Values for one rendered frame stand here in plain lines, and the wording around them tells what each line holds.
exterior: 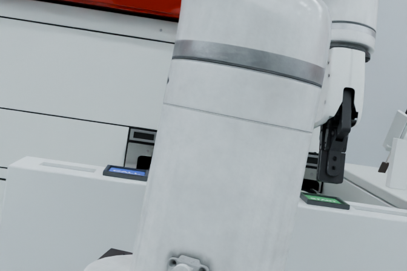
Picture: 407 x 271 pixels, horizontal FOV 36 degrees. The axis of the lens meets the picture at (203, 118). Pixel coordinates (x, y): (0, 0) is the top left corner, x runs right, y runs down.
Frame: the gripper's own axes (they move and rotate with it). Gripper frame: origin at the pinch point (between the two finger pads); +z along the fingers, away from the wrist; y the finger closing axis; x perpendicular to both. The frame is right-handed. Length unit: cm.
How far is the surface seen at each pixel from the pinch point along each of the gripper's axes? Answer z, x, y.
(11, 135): -4, -55, -59
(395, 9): -98, 75, -190
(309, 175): -4, 11, -57
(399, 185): -1.1, 18.5, -23.2
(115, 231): 11.7, -26.3, 2.1
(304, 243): 10.1, -3.0, 2.4
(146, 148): -5, -26, -57
